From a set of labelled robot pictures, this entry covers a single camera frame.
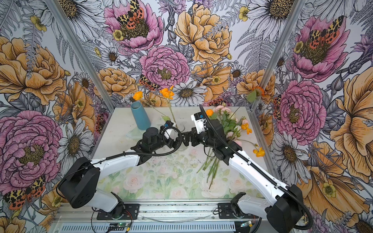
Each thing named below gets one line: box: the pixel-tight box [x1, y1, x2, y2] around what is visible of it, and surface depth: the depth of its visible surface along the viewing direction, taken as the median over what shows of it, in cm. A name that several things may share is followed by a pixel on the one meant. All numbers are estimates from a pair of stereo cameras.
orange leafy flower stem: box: [229, 86, 265, 119], surface depth 111 cm
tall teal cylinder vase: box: [130, 101, 152, 131], surface depth 102 cm
